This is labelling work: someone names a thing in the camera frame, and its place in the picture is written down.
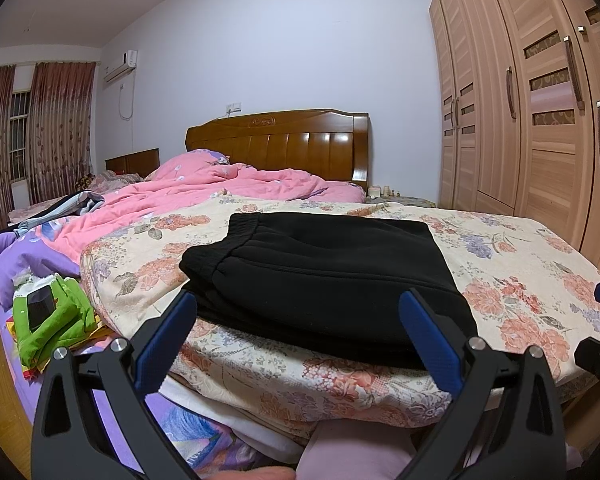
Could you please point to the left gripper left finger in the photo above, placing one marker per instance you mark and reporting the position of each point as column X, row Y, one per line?
column 69, row 440

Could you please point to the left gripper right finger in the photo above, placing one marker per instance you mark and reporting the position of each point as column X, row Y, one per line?
column 504, row 420

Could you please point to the black pants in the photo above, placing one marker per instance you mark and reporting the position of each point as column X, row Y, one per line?
column 325, row 283

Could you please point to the grey folded clothing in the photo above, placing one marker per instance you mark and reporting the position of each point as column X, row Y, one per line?
column 75, row 204

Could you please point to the floral cream bed sheet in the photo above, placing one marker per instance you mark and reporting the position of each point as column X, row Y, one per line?
column 525, row 286

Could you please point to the purple bed sheet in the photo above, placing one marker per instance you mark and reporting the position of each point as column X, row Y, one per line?
column 205, row 444

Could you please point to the green cloth bundle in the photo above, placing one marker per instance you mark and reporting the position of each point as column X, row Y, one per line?
column 49, row 313

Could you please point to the pink pillow at front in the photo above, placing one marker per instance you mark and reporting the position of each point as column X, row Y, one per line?
column 351, row 450

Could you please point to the pink quilt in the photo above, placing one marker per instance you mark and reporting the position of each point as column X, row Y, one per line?
column 187, row 180

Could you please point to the light wooden wardrobe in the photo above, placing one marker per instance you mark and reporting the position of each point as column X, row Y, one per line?
column 520, row 97

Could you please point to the brown wooden headboard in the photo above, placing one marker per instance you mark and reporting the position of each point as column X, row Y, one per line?
column 332, row 144

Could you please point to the white wall socket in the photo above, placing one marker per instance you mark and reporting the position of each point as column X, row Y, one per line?
column 233, row 108

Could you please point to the white wall air conditioner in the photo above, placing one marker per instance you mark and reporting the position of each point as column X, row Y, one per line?
column 120, row 68

